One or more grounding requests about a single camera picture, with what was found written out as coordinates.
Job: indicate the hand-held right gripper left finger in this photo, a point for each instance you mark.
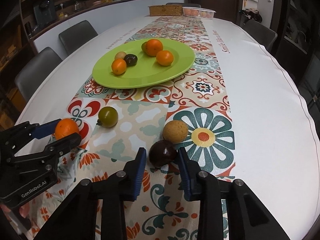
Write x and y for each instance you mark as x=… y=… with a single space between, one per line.
x=140 y=175

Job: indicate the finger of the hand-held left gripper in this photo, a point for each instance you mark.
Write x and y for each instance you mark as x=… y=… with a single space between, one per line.
x=43 y=130
x=70 y=142

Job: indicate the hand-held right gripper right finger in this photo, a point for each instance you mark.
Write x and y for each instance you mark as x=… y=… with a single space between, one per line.
x=186 y=175

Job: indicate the dark purple round fruit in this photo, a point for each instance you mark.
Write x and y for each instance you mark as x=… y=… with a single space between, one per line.
x=130 y=60
x=162 y=153

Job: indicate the tan round fruit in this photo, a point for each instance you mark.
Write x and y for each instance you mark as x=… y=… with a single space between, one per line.
x=175 y=131
x=120 y=55

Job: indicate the green round fruit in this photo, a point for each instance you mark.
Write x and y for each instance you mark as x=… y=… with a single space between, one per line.
x=143 y=47
x=108 y=116

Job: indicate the green plate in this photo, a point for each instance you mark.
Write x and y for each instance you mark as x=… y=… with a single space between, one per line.
x=150 y=72

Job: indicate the large orange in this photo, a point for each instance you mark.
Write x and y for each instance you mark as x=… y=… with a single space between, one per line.
x=153 y=47

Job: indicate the grey dining chair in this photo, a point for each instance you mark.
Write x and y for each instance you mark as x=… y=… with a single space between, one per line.
x=260 y=35
x=37 y=70
x=77 y=35
x=182 y=4

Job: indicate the wooden display cabinet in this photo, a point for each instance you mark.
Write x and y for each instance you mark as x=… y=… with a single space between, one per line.
x=10 y=50

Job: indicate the patterned table runner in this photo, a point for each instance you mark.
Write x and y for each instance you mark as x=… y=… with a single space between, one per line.
x=205 y=87

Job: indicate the yellow bottle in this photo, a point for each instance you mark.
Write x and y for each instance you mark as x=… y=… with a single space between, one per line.
x=60 y=15

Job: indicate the black coffee machine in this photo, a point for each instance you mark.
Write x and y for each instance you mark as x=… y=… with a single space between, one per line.
x=45 y=11

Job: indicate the glass jug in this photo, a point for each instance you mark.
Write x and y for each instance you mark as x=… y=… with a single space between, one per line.
x=77 y=5

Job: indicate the white kitchen counter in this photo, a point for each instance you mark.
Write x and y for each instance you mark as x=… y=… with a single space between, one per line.
x=100 y=12

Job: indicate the white plastic basket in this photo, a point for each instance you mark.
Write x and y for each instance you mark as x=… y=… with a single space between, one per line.
x=198 y=13

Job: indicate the wicker basket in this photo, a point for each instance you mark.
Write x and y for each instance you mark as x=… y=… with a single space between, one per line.
x=166 y=10

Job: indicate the pile of clothes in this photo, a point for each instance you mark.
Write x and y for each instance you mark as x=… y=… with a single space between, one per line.
x=252 y=13

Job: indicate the dark wooden door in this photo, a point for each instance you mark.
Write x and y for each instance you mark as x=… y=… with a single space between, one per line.
x=227 y=2

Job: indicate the kitchen faucet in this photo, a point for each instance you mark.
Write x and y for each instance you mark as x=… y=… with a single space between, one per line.
x=301 y=36

